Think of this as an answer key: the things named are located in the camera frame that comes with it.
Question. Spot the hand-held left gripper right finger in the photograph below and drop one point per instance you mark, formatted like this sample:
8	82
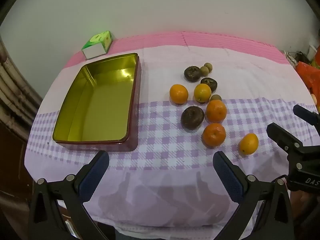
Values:
228	177

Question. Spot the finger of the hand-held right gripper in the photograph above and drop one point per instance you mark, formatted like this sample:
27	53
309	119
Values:
307	116
282	133

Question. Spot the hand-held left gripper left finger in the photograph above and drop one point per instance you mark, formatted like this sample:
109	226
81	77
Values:
96	177

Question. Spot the orange tangerine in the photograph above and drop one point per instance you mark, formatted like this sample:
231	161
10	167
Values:
216	110
214	135
178	93
248	143

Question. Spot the red and gold tin box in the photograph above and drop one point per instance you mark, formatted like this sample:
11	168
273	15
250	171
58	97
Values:
100	110

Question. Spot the tan longan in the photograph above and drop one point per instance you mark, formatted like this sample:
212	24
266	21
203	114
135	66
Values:
203	71
216	97
209	67

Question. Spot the yellowish tangerine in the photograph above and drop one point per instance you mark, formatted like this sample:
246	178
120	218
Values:
202	93

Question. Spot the person's right hand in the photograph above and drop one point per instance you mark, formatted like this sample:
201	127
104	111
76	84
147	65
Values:
297	202

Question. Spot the orange plastic bag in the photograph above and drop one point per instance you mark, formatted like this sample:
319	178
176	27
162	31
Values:
308	75

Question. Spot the green and white tissue box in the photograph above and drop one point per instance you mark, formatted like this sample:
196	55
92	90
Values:
96	46

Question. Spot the pink purple checked bedsheet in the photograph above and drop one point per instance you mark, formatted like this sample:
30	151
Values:
162	55

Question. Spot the bamboo furniture frame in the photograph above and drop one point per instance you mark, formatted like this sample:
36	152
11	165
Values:
12	87

